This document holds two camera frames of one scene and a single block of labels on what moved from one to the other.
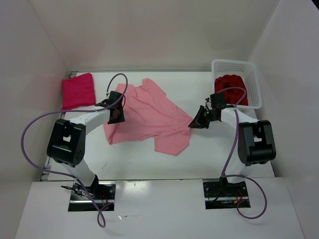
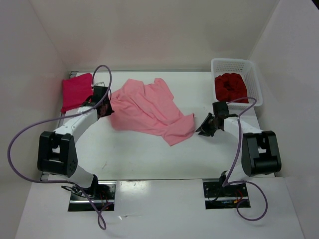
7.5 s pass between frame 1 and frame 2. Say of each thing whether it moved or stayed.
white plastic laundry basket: stayed
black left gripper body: moved
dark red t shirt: stayed
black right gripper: moved
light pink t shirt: moved
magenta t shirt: stayed
